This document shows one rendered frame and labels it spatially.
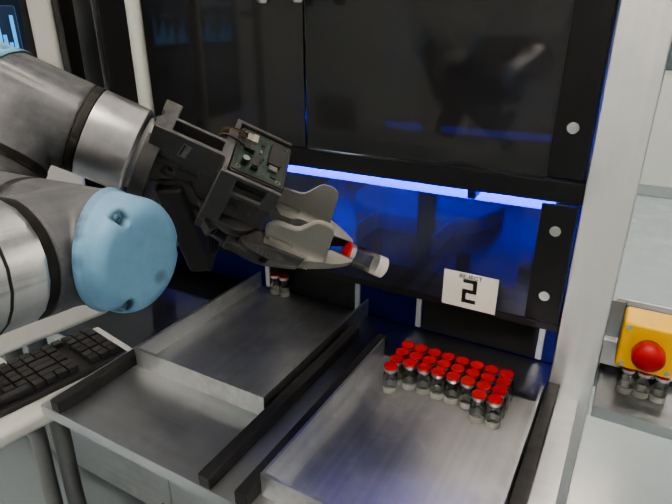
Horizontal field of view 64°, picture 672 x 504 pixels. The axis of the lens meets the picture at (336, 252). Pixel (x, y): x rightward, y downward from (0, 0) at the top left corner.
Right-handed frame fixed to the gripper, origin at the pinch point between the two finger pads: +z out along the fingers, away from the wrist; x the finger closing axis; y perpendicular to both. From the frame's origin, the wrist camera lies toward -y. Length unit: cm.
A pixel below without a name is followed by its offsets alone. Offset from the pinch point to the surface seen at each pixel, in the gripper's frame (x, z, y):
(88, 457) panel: 23, -10, -150
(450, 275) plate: 18.7, 26.3, -14.1
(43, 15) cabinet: 55, -48, -29
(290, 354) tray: 11.9, 11.2, -39.4
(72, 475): 8, -13, -118
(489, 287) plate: 16.2, 30.9, -10.8
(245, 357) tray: 10.5, 4.4, -42.6
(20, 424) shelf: -2, -25, -63
